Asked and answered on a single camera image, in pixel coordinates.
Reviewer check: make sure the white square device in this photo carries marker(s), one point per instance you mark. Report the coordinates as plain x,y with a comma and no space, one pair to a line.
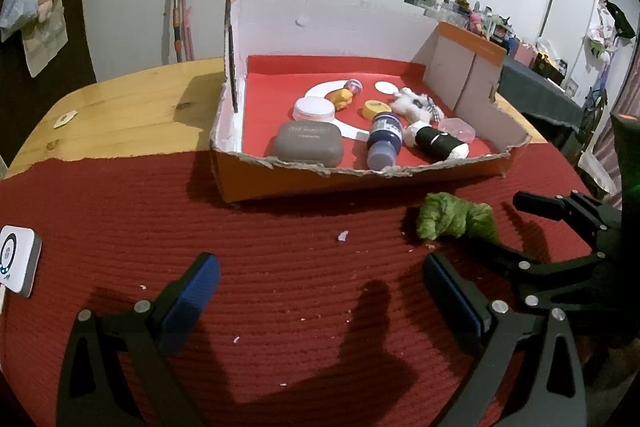
17,259

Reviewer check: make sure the row of bottles and toiletries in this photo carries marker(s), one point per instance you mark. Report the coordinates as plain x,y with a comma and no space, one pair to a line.
500,29

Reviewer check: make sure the dark blue bottle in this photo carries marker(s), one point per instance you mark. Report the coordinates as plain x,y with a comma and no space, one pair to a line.
382,139

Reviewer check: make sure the yellow bottle cap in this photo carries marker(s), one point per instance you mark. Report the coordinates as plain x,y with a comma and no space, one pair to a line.
376,108

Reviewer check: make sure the green plush toy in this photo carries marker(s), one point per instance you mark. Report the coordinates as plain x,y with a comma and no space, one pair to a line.
452,219

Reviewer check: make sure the white cabinet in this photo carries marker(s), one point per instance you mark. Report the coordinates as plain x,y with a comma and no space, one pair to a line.
575,12

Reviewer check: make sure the red woven mat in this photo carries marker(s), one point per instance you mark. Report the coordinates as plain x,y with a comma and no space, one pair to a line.
250,232

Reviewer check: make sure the black and white roll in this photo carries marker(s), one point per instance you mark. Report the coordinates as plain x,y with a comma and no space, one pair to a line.
440,144

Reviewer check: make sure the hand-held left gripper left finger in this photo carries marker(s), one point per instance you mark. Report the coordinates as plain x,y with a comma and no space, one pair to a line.
192,297

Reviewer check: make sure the grey oval case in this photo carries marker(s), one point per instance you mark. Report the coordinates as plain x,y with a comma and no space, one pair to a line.
309,144

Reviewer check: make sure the cardboard box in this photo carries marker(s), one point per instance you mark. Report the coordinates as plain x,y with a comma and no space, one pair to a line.
300,187

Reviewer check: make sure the small paper tag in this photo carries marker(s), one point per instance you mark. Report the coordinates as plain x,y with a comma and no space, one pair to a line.
65,118

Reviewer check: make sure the clear plastic bag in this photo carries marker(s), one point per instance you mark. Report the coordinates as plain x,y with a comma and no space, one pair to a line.
15,4

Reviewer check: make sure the dark brown door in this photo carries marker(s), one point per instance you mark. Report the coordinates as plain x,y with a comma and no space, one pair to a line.
80,37

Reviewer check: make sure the clear jar with white lid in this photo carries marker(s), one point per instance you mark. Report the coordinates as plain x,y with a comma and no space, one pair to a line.
313,108

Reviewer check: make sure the dark cloth covered table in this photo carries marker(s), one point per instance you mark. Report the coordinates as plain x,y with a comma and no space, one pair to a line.
535,94

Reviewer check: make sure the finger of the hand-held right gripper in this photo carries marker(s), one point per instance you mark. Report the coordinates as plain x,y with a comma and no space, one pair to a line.
542,204
560,279

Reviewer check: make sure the yellow toy figure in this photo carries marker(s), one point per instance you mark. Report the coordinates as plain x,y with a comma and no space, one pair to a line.
342,98

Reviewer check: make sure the metal pole with red tip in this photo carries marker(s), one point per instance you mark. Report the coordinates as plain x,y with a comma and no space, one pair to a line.
177,7

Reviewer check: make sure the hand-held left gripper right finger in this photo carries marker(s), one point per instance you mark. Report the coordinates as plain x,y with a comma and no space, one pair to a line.
455,294

